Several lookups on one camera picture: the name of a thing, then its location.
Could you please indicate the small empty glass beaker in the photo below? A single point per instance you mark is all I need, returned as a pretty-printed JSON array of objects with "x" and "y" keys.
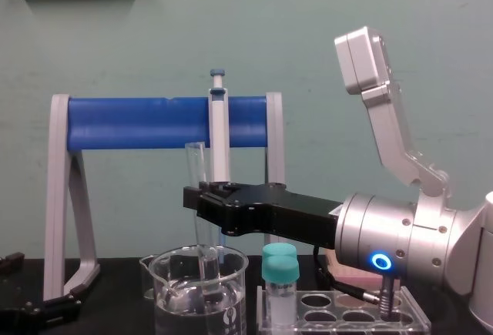
[{"x": 148, "y": 277}]

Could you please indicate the clear glass test tube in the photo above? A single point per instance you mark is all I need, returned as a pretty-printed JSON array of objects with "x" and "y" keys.
[{"x": 195, "y": 165}]

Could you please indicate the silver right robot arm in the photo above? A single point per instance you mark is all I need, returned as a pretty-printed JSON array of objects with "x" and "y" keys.
[{"x": 389, "y": 227}]

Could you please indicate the pink box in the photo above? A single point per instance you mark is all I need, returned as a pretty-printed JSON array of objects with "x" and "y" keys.
[{"x": 346, "y": 271}]

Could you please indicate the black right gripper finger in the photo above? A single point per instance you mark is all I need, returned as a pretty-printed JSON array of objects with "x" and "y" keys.
[
  {"x": 210, "y": 212},
  {"x": 190, "y": 197}
]

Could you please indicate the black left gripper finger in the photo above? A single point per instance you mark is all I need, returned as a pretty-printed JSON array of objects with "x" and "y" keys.
[
  {"x": 50, "y": 310},
  {"x": 11, "y": 262}
]

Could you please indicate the large glass beaker with water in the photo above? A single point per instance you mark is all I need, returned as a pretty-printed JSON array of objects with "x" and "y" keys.
[{"x": 200, "y": 304}]

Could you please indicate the white pipette with blue button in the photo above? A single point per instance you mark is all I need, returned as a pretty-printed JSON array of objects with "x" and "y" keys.
[{"x": 218, "y": 135}]

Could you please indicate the teal capped plastic tube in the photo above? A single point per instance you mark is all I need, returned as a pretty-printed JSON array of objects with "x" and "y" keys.
[
  {"x": 279, "y": 249},
  {"x": 280, "y": 289}
]

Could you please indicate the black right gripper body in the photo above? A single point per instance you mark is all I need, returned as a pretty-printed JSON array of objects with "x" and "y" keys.
[{"x": 285, "y": 212}]

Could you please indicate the clear acrylic test tube rack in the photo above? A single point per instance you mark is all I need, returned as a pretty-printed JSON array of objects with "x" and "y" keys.
[{"x": 346, "y": 321}]

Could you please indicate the blue and grey pipette stand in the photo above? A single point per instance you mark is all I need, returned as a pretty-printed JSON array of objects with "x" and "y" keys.
[{"x": 138, "y": 123}]

